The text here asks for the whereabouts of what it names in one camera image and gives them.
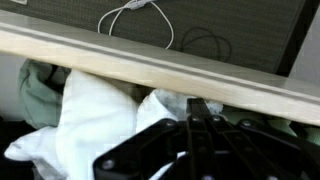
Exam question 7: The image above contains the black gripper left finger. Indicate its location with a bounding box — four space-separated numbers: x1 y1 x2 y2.
92 98 214 180

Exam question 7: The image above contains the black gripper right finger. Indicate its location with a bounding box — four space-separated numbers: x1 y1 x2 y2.
199 98 320 180

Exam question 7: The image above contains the light wooden drawer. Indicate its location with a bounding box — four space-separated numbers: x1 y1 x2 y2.
0 9 320 128

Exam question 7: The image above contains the white garment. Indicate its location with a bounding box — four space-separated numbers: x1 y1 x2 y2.
4 69 224 180

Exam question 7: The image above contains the dark baseboard strip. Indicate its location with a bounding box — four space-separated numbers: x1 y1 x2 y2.
272 0 320 78

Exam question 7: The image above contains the grey green garment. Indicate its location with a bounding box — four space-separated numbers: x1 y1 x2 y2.
17 59 73 130

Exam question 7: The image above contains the black garment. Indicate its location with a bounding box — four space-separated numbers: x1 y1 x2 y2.
0 115 36 180

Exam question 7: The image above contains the thin black cable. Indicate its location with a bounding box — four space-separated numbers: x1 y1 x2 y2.
180 26 233 63

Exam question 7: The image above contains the white power cable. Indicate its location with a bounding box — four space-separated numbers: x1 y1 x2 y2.
97 0 176 51

